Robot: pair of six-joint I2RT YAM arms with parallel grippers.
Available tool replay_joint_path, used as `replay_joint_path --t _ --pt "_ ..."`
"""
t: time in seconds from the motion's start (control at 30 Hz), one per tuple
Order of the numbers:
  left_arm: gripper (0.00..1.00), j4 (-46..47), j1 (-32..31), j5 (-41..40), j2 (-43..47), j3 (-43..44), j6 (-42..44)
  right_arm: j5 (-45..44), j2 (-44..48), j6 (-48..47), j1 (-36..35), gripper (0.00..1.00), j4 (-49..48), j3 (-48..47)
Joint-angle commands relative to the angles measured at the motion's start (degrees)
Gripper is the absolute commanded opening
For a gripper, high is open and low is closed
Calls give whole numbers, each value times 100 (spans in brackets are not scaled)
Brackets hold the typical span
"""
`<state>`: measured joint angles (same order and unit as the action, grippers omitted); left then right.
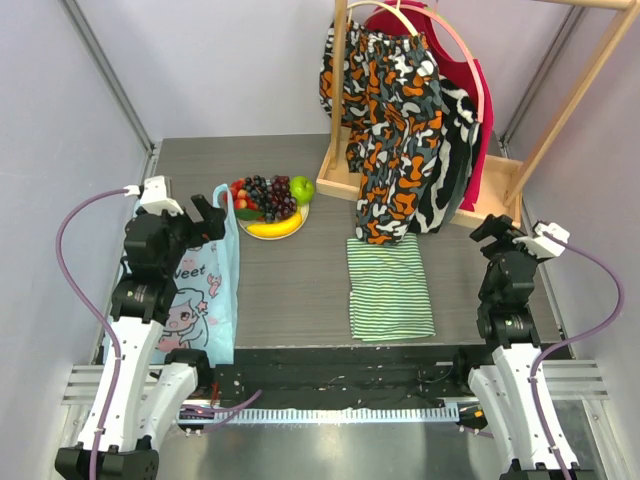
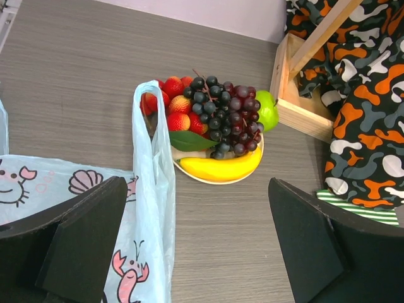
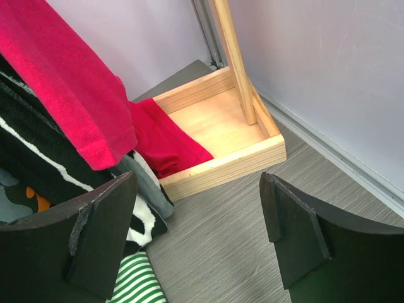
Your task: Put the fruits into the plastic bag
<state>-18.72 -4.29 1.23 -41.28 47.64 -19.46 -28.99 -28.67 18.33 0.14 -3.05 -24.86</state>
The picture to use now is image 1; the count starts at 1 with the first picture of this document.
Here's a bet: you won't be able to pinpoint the orange camouflage pants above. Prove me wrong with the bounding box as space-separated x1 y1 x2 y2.
341 22 443 245

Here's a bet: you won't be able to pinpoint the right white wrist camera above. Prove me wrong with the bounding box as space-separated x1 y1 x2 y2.
513 221 570 261

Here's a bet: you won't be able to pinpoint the red lychee bunch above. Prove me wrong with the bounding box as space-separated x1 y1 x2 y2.
222 177 258 211

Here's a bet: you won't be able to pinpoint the green apple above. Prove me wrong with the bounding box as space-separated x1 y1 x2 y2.
290 176 315 205

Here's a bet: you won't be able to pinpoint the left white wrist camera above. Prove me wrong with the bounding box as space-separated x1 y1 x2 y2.
124 176 184 217

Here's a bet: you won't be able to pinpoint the dark blue grape bunch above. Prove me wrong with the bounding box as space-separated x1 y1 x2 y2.
244 175 279 223

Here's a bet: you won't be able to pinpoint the green striped folded cloth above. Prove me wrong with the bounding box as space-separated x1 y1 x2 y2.
346 234 436 342

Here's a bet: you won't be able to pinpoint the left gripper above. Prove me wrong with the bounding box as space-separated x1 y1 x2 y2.
154 195 223 275

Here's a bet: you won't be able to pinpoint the round fruit plate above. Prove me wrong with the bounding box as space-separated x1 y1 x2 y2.
231 175 315 240

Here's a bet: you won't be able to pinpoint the wooden clothes rack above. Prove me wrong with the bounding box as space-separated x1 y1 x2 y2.
316 1 639 228

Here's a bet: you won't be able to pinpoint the yellow banana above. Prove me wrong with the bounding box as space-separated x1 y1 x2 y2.
246 212 303 239

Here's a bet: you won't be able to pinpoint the wooden clothes hanger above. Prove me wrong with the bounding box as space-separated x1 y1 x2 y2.
346 1 418 36

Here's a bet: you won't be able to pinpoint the light blue plastic bag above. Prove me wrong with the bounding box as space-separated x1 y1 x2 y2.
103 183 241 366

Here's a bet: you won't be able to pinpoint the purple red grape bunch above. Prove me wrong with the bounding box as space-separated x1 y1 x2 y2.
266 176 297 221

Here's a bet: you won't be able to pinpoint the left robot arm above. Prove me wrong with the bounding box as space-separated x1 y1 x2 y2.
55 195 226 479

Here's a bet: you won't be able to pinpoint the black white patterned garment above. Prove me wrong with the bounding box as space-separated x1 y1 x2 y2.
409 75 482 234

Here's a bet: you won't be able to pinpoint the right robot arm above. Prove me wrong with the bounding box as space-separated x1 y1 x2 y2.
451 214 597 479

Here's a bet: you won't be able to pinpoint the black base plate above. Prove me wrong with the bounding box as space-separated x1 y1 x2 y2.
209 345 481 410

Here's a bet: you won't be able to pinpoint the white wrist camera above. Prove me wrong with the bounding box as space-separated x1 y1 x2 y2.
513 221 570 261
124 176 184 217

